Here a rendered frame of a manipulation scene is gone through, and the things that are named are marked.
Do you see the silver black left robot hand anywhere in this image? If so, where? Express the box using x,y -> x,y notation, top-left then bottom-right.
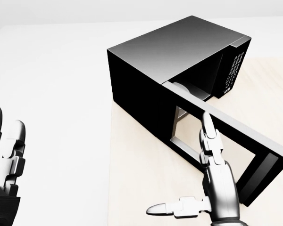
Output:
0,103 -> 27,226

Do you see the round glass turntable plate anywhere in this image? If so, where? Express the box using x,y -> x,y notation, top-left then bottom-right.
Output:
171,81 -> 192,95

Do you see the black microwave door with window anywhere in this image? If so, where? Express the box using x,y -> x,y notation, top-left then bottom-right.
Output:
160,81 -> 283,208

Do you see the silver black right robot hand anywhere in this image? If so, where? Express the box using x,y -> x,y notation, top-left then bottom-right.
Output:
146,112 -> 241,222

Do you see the black microwave body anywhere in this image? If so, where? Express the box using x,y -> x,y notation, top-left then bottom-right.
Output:
107,15 -> 252,144

